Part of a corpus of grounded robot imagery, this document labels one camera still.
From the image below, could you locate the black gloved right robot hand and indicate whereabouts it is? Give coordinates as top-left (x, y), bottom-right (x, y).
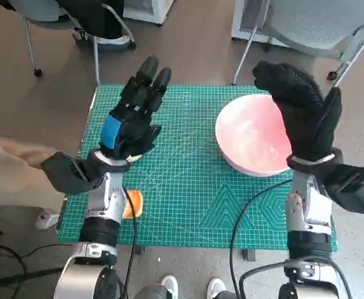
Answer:
top-left (251, 61), bottom-right (343, 163)

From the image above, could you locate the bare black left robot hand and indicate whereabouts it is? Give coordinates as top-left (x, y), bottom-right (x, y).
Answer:
top-left (99, 55), bottom-right (172, 163)

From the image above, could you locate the pink bowl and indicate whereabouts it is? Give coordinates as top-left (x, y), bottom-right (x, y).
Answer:
top-left (215, 95), bottom-right (294, 178)

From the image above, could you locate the rectangular toy bread slice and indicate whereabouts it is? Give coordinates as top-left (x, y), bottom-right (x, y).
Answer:
top-left (122, 189), bottom-right (144, 219)

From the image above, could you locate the grey chair with castors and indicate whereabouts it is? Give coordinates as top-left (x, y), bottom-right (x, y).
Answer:
top-left (21, 0), bottom-right (138, 85)

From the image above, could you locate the green cutting mat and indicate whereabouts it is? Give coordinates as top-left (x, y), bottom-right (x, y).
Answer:
top-left (58, 83), bottom-right (338, 252)

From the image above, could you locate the grey mesh chair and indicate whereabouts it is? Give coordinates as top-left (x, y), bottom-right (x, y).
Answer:
top-left (231, 0), bottom-right (364, 91)

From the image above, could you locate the white cabinet with vent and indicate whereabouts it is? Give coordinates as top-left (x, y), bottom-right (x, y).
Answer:
top-left (231, 0), bottom-right (291, 47)

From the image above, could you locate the seated person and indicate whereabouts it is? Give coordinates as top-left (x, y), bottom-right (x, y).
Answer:
top-left (54, 0), bottom-right (131, 50)

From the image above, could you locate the small white cabinet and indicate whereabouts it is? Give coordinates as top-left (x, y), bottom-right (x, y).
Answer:
top-left (122, 0), bottom-right (173, 26)

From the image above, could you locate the person in white shoes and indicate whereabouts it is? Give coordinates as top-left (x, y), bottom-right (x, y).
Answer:
top-left (133, 275), bottom-right (245, 299)

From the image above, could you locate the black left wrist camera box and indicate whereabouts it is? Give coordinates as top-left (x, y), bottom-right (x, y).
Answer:
top-left (40, 151), bottom-right (105, 196)

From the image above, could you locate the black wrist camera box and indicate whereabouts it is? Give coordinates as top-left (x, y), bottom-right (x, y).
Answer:
top-left (323, 163), bottom-right (364, 216)
top-left (40, 151), bottom-right (105, 196)

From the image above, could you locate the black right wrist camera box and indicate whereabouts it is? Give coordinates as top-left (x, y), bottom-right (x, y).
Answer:
top-left (323, 163), bottom-right (364, 216)

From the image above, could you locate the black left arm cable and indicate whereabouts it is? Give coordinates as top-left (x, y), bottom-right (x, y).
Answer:
top-left (119, 186), bottom-right (139, 299)

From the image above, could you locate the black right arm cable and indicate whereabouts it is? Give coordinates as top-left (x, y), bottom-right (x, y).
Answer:
top-left (229, 179), bottom-right (294, 299)

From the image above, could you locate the thin black floor cable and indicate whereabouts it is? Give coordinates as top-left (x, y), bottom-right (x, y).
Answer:
top-left (0, 244), bottom-right (73, 281)

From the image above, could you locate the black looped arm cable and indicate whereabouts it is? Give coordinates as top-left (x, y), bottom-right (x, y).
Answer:
top-left (239, 263), bottom-right (353, 299)

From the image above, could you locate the thick black floor strap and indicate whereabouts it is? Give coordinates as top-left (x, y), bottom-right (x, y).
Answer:
top-left (0, 267), bottom-right (64, 289)

